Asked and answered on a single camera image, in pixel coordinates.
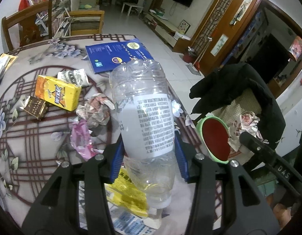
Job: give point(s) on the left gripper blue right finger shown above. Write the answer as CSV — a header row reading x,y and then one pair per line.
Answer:
x,y
226,200

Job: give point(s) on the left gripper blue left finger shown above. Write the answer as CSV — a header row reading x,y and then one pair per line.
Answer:
x,y
56,210

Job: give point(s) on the blue white toothpaste box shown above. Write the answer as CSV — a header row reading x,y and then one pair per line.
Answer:
x,y
127,223

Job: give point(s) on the yellow plastic bag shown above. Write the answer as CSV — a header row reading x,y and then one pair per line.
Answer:
x,y
123,193

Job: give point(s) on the floral paper ball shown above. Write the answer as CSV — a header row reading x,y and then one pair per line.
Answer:
x,y
96,110

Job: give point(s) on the yellow orange snack box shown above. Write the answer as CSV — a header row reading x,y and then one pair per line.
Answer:
x,y
57,92

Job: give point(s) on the clear plastic bottle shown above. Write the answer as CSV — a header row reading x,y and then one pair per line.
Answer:
x,y
144,113

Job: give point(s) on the silver printed wrapper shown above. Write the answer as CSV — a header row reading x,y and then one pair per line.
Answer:
x,y
76,77

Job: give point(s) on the green rimmed red trash bin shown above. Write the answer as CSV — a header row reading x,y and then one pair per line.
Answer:
x,y
215,134

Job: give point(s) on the person right hand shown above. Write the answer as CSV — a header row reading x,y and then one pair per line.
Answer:
x,y
284,207

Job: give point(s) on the checkered beige chair cushion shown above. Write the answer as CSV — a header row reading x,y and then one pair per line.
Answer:
x,y
244,103

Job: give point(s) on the pink crumpled wrapper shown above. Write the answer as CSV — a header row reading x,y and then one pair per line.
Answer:
x,y
80,140

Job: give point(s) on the black jacket on chair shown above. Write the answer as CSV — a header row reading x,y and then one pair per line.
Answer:
x,y
221,87

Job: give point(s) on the dark brown small box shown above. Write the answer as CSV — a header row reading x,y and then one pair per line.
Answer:
x,y
36,107

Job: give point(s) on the low tv cabinet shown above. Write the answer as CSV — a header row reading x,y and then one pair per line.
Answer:
x,y
167,32

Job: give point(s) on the stack of papers under lamp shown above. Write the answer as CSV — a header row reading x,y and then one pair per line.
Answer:
x,y
6,61

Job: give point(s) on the blue flat gift box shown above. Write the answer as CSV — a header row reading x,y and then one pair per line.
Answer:
x,y
105,57

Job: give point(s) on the wooden dining chair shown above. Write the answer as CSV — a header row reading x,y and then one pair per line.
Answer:
x,y
27,18

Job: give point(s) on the white small coffee table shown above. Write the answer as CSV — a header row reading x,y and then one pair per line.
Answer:
x,y
131,6

